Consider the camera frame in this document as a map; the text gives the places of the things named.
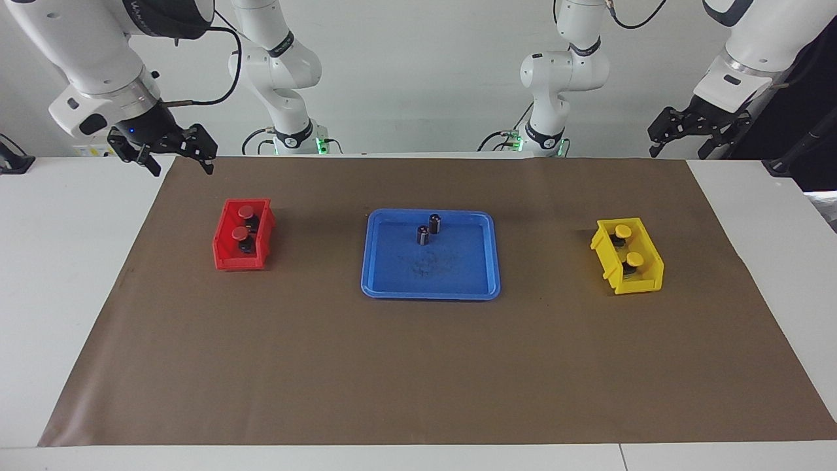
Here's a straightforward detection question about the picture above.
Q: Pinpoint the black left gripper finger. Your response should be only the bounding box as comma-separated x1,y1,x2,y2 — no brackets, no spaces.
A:
696,120,750,161
647,107,695,158

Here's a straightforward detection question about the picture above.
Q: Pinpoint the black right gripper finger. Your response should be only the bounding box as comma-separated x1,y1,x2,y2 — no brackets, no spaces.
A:
107,133,162,178
175,123,219,175

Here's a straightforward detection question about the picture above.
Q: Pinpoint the blue plastic tray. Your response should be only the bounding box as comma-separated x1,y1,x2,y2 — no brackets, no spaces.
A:
360,209,502,301

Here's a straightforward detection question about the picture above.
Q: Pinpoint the black background panel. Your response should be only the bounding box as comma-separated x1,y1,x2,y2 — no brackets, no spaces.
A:
745,20,837,190

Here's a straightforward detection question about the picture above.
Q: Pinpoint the red plastic bin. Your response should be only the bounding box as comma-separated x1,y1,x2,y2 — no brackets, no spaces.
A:
213,198,276,271

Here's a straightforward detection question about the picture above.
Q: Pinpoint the yellow plastic bin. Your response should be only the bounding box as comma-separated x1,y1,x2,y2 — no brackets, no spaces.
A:
590,217,665,296

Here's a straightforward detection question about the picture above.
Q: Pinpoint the brown table mat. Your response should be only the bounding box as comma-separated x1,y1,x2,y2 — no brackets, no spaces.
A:
38,156,837,447

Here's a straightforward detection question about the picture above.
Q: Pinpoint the black right base cable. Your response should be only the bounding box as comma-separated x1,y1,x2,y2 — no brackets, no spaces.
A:
242,128,277,156

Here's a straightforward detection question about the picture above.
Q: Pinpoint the black base cable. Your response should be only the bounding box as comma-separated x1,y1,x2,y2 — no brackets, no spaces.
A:
477,105,532,152
242,128,277,156

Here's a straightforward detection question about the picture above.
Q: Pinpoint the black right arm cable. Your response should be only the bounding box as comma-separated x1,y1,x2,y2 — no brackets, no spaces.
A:
160,10,244,109

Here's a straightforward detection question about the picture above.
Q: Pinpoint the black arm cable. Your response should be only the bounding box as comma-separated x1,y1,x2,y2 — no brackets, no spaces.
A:
160,10,244,109
605,0,669,30

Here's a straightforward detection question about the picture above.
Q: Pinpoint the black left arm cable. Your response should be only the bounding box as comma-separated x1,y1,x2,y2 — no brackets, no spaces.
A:
605,0,669,30

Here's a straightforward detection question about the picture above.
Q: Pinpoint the black clamp mount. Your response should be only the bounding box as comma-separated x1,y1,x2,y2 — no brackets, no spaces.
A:
0,133,37,175

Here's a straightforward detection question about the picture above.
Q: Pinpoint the black left base cable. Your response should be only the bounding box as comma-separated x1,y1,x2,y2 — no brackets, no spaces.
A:
477,105,532,152

